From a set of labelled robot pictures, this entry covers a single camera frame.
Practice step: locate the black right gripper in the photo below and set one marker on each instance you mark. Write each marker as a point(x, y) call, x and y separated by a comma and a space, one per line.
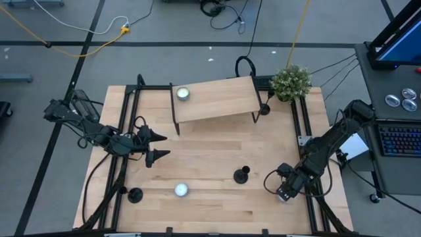
point(294, 177)

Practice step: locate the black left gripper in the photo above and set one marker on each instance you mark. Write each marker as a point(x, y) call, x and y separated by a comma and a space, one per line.
point(136, 144)

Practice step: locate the black candle stick holder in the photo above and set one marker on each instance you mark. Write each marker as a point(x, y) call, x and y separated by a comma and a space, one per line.
point(240, 177)
point(135, 195)
point(264, 109)

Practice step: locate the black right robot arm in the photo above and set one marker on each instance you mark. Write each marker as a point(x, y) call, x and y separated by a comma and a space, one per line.
point(329, 138)

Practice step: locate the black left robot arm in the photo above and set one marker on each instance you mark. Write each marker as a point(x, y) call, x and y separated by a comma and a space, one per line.
point(108, 136)

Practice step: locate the white paper sheet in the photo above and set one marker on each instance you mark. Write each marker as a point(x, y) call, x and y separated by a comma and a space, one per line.
point(355, 148)

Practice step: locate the wooden shelf with black legs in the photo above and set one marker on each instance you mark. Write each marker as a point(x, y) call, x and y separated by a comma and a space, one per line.
point(217, 98)

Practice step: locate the black vented control box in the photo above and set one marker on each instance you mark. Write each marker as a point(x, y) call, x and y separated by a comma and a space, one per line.
point(264, 82)
point(84, 105)

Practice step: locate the black caster wheel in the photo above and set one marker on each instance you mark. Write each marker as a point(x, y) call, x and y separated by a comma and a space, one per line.
point(374, 198)

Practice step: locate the artificial white-flowered potted plant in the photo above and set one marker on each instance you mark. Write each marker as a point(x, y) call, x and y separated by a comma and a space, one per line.
point(291, 82)

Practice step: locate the backlit computer keyboard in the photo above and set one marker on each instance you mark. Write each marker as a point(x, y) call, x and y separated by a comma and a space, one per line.
point(401, 140)

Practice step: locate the black desk cart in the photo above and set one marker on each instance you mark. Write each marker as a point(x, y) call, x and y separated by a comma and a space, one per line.
point(378, 82)

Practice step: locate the grey floor stand foot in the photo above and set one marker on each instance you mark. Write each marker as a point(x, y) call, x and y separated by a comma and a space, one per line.
point(16, 78)
point(33, 2)

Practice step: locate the black floor caster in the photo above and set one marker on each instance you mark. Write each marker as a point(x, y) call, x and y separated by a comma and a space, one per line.
point(5, 108)

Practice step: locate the black computer monitor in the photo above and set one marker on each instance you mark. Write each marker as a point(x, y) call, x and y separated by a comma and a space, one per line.
point(404, 46)

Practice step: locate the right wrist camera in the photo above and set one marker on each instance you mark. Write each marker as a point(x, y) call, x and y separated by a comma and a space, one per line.
point(285, 193)

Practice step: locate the silver mounting bracket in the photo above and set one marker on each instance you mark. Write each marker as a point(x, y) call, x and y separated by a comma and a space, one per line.
point(302, 141)

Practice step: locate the black aluminium rig frame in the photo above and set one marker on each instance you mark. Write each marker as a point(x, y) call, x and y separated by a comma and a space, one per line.
point(151, 87)

